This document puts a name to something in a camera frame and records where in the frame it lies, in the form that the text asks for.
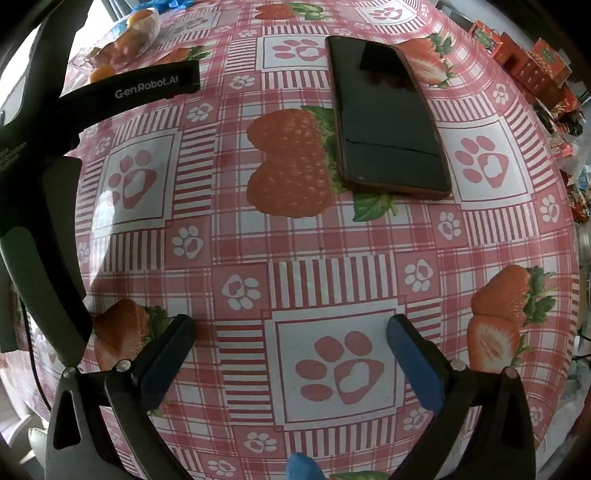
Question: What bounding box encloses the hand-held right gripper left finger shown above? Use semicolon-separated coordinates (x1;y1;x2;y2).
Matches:
45;314;197;480

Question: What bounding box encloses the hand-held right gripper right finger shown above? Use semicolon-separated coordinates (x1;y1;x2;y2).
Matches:
385;314;539;480

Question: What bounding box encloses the clear glass bowl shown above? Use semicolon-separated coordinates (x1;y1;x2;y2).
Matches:
76;9;162;72

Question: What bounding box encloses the person's right hand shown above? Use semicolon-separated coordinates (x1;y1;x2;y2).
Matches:
285;452;326;480

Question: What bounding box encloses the red checked strawberry tablecloth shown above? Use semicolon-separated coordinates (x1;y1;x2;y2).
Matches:
14;0;583;480

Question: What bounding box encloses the blue disposable glove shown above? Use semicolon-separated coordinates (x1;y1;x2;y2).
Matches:
134;0;195;10

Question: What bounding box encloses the dark smartphone with red case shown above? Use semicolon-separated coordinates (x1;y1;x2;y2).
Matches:
325;34;453;200

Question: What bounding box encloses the stack of red boxes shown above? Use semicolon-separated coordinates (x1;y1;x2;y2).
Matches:
468;18;578;121

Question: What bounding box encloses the black cable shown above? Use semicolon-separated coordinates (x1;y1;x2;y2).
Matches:
21;295;52;411

